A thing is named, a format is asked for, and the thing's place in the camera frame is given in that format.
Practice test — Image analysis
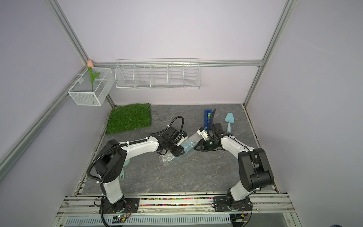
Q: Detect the white vent grille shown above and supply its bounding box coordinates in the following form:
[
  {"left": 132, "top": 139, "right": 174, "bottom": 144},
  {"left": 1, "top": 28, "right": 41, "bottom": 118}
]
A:
[{"left": 64, "top": 214, "right": 232, "bottom": 227}]

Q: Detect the teal garden trowel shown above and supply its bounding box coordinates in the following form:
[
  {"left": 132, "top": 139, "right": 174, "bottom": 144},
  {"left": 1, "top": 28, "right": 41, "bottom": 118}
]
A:
[{"left": 225, "top": 113, "right": 234, "bottom": 133}]

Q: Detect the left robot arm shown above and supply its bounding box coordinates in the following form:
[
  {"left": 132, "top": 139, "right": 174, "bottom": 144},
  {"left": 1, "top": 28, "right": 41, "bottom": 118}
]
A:
[{"left": 86, "top": 116, "right": 188, "bottom": 213}]

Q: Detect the white mesh wall basket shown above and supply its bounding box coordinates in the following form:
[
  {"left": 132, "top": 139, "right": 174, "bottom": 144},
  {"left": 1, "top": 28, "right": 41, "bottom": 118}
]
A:
[{"left": 68, "top": 67, "right": 115, "bottom": 107}]

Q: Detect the green artificial grass mat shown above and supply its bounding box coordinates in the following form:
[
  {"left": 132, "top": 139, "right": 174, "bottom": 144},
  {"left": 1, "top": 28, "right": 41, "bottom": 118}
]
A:
[{"left": 106, "top": 103, "right": 152, "bottom": 134}]

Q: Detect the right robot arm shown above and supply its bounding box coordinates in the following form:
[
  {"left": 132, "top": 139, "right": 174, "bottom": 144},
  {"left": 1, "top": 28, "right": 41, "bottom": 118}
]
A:
[{"left": 194, "top": 109, "right": 274, "bottom": 211}]

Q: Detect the blue tape dispenser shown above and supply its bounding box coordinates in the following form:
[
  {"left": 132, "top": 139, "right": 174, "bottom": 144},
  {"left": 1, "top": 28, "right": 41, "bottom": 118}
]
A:
[{"left": 204, "top": 110, "right": 213, "bottom": 130}]

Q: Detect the blue glass bottle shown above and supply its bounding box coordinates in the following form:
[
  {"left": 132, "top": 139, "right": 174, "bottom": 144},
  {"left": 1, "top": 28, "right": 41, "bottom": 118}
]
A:
[{"left": 181, "top": 140, "right": 199, "bottom": 154}]

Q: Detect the white wire wall shelf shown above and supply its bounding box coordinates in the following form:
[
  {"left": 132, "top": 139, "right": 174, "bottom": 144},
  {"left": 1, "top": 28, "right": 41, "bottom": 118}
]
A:
[{"left": 115, "top": 58, "right": 201, "bottom": 90}]

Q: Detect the teal hand rake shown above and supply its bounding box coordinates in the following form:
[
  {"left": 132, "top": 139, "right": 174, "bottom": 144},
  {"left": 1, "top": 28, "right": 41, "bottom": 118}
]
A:
[{"left": 120, "top": 159, "right": 130, "bottom": 180}]

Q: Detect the pink artificial tulip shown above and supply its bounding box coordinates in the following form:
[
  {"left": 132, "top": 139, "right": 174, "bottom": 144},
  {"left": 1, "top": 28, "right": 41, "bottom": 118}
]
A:
[{"left": 87, "top": 60, "right": 100, "bottom": 92}]

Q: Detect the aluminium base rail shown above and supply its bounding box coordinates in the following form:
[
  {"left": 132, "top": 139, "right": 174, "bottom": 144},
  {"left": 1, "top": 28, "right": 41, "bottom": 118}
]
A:
[{"left": 57, "top": 191, "right": 296, "bottom": 216}]

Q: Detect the bubble wrap sheet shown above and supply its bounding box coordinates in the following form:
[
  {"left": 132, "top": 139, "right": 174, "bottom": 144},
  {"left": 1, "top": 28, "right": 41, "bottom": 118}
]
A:
[{"left": 159, "top": 133, "right": 202, "bottom": 166}]

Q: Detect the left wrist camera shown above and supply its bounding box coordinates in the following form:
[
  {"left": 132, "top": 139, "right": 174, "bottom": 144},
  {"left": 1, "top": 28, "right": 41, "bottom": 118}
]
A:
[{"left": 179, "top": 131, "right": 188, "bottom": 142}]

